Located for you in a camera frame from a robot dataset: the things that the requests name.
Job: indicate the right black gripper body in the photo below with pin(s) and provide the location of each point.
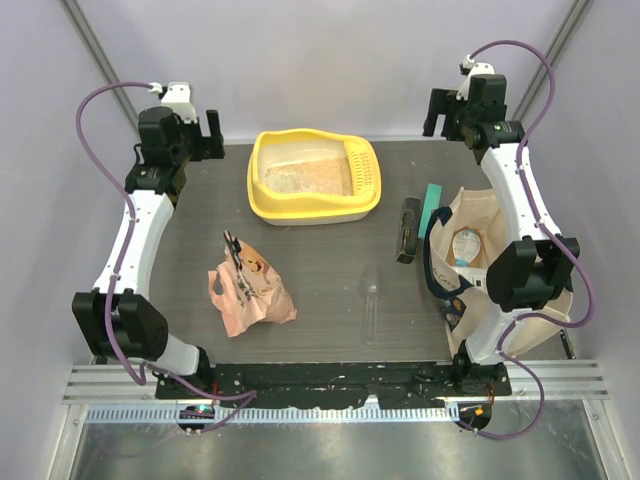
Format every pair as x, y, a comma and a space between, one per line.
445, 102

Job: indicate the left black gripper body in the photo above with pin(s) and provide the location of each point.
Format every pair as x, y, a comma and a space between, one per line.
196, 146

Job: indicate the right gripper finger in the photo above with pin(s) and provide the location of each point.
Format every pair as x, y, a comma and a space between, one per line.
429, 125
447, 128

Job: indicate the black bag clip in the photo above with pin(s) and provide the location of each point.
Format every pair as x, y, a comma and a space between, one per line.
234, 247

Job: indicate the pink cat litter bag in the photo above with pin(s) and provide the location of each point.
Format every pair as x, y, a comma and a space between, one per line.
254, 295

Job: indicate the clear plastic scoop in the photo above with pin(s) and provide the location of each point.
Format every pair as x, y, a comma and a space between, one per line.
370, 290

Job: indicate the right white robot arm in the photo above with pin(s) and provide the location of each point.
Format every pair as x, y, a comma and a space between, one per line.
499, 147

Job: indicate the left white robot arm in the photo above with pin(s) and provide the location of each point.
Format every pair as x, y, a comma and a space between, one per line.
116, 316

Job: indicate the yellow slotted litter scoop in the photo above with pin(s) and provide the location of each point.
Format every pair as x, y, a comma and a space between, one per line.
361, 158

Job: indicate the yellow litter box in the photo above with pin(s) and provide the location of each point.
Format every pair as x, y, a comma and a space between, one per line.
300, 177

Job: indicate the teal flat stick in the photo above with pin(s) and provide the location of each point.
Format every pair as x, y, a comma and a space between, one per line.
430, 203

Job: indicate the beige canvas tote bag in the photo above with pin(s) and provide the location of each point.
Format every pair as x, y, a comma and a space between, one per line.
519, 298

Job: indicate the blue white pouch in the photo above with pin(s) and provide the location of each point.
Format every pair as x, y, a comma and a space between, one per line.
467, 248

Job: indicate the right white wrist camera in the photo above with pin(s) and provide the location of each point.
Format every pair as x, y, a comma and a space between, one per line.
469, 68

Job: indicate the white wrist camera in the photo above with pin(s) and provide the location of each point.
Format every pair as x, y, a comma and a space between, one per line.
469, 68
177, 97

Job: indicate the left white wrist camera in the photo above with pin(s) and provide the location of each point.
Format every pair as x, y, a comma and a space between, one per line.
177, 97

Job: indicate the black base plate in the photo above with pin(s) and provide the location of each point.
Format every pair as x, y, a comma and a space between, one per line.
339, 386

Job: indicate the aluminium rail frame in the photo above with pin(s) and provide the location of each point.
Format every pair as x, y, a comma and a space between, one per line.
561, 380

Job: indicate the white slotted cable duct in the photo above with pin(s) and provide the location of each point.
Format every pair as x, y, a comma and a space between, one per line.
187, 414

